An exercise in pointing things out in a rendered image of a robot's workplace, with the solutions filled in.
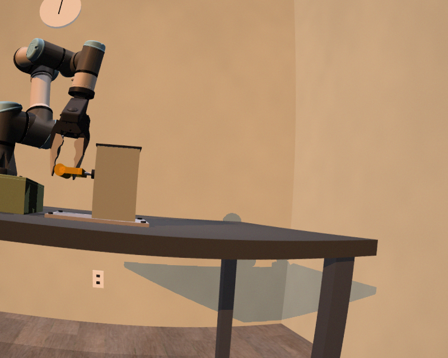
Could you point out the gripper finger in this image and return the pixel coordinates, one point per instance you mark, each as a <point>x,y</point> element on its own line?
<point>80,145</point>
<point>56,141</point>

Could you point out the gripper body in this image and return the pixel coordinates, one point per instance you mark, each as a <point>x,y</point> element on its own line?
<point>73,130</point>

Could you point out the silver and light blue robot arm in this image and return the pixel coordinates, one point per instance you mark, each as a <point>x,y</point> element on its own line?
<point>43,61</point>

